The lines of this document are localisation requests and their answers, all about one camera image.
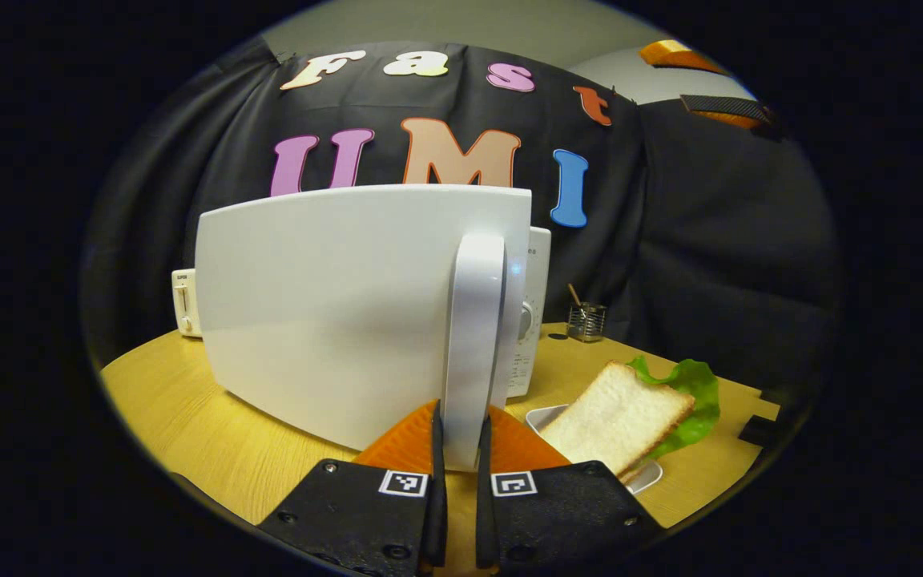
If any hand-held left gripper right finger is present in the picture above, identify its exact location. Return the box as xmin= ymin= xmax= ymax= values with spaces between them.
xmin=474 ymin=405 xmax=665 ymax=576

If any wire mesh utensil holder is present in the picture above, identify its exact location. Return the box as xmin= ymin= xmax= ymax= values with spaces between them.
xmin=567 ymin=301 xmax=608 ymax=344

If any small white plate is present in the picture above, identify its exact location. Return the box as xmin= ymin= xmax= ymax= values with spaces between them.
xmin=526 ymin=405 xmax=664 ymax=495

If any white microwave oven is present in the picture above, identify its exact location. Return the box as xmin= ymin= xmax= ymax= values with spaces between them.
xmin=195 ymin=184 xmax=552 ymax=474

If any toast and lettuce sandwich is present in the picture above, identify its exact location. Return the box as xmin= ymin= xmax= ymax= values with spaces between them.
xmin=539 ymin=357 xmax=721 ymax=484

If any white toaster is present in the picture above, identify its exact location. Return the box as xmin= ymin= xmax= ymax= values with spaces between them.
xmin=171 ymin=268 xmax=204 ymax=338

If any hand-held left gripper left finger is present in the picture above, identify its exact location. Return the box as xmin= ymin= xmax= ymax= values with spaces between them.
xmin=257 ymin=399 xmax=449 ymax=577

